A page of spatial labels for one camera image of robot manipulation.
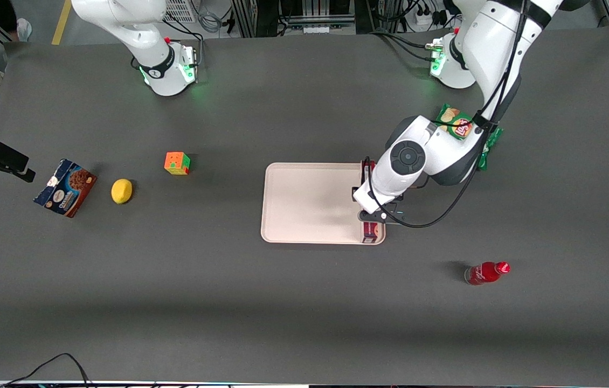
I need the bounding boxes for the white vented box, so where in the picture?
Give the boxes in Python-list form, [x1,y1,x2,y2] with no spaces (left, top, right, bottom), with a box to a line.
[163,0,199,23]

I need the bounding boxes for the aluminium frame rack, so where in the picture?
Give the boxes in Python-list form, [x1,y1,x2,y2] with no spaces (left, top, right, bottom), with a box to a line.
[231,0,372,38]

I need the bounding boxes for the yellow lemon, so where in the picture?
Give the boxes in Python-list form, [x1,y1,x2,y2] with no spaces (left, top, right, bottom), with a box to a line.
[111,179,134,205]

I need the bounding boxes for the colourful Rubik's cube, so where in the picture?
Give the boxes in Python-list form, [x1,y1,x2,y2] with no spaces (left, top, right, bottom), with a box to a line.
[164,151,191,176]

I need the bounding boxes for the coiled grey cable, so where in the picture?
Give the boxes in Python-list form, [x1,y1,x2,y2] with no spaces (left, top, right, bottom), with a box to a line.
[198,8,225,34]

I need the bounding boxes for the black base power cables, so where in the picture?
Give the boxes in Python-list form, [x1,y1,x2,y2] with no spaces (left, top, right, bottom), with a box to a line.
[368,29,437,61]

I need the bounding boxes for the green Lays chips bag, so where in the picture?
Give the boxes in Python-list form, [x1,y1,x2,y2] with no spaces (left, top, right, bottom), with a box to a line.
[435,103,503,172]

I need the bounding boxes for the red soda bottle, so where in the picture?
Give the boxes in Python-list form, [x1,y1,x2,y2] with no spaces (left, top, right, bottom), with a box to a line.
[464,261,511,286]

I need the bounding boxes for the pale pink plastic tray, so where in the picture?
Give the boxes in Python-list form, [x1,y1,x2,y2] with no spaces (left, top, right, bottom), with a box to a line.
[260,163,386,245]

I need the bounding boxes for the red cookie box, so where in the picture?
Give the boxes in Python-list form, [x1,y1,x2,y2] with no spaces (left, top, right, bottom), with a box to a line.
[361,159,385,245]

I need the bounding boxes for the white power strip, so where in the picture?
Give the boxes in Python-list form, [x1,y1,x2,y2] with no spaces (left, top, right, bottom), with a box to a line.
[413,10,446,29]

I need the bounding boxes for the blue chocolate cookie box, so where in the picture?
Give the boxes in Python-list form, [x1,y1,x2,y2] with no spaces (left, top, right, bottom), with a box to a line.
[33,158,98,218]

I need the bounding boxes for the dark grey table mat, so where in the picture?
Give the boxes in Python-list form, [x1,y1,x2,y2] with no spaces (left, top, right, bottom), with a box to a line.
[0,30,609,386]

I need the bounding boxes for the thin black table cable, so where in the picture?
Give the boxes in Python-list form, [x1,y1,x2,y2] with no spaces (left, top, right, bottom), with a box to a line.
[0,353,91,388]

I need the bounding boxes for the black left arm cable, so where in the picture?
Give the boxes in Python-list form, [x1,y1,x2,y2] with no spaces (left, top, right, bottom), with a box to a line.
[361,0,529,228]

